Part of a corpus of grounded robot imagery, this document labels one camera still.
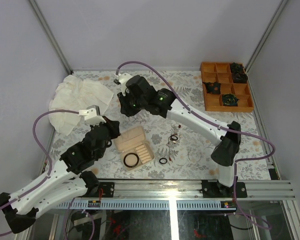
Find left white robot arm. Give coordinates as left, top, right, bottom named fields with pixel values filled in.
left=0, top=118, right=120, bottom=234

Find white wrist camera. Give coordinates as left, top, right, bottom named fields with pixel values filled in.
left=113, top=73, right=133, bottom=96
left=78, top=105, right=106, bottom=126

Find black flower green swirls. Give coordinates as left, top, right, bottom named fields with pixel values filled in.
left=221, top=93, right=239, bottom=107

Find black bangle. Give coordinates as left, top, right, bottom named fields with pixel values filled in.
left=123, top=152, right=140, bottom=168

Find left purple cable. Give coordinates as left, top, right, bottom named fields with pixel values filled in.
left=0, top=109, right=81, bottom=238

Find purple cable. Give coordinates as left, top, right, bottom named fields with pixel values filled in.
left=114, top=61, right=277, bottom=231
left=0, top=109, right=81, bottom=238

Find black fabric flower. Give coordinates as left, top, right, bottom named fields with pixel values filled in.
left=229, top=62, right=245, bottom=73
left=232, top=71, right=248, bottom=84

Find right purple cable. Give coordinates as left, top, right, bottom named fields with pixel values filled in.
left=114, top=61, right=277, bottom=231

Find orange wooden divided tray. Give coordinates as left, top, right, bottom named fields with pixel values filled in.
left=200, top=62, right=254, bottom=113

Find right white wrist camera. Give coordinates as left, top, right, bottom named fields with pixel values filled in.
left=113, top=73, right=133, bottom=96

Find black flower orange dots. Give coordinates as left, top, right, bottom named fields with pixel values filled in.
left=203, top=81, right=221, bottom=95

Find beige jewelry box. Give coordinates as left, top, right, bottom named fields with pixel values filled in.
left=114, top=126, right=155, bottom=172

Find thin silver cuff bracelet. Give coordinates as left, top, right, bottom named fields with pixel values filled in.
left=187, top=150, right=204, bottom=164

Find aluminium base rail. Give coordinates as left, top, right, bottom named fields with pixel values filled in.
left=59, top=179, right=296, bottom=210

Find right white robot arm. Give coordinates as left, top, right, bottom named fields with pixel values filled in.
left=114, top=73, right=241, bottom=198

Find white crumpled cloth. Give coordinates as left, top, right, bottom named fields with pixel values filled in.
left=48, top=75, right=114, bottom=136

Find floral patterned tablecloth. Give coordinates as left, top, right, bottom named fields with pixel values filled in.
left=49, top=70, right=271, bottom=180

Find black fabric flower top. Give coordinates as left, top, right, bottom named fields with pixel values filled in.
left=229, top=62, right=245, bottom=73

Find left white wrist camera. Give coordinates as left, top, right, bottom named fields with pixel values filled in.
left=78, top=105, right=106, bottom=126

